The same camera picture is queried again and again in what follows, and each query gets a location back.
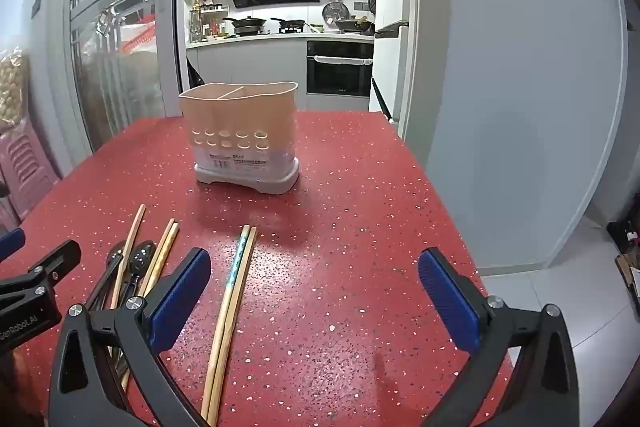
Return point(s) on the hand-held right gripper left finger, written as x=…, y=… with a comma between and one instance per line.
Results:
x=177, y=302

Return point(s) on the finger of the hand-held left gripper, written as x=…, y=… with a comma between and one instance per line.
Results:
x=47, y=264
x=11, y=243

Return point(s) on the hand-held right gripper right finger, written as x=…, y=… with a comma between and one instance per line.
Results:
x=450, y=302

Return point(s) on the blue patterned wooden chopstick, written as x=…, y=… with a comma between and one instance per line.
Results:
x=239, y=257

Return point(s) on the beige plastic utensil holder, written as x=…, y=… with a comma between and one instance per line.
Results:
x=240, y=117

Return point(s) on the stack of pink plastic stools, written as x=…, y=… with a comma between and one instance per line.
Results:
x=30, y=172

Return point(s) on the clear bag of nuts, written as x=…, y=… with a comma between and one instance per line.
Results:
x=12, y=87

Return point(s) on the brown cardboard box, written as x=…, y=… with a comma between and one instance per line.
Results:
x=629, y=277

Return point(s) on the dark bag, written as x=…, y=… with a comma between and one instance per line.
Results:
x=625, y=232

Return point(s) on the black trash bag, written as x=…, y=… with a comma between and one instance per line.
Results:
x=196, y=74

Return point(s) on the grey sliding glass door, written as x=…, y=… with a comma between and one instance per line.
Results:
x=167, y=57

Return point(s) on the red plastic basket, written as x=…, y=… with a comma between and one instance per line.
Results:
x=142, y=36

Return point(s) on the black built-in oven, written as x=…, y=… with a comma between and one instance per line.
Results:
x=340, y=77

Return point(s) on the grey kitchen cabinets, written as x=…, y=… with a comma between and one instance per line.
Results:
x=250, y=62

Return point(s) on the white towel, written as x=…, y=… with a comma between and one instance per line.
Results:
x=345, y=61

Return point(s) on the condiment rack with bottles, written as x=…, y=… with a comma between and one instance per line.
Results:
x=205, y=24

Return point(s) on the black frying pan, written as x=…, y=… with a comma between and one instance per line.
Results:
x=291, y=24

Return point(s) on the dark wall switch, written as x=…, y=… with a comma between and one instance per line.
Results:
x=35, y=7

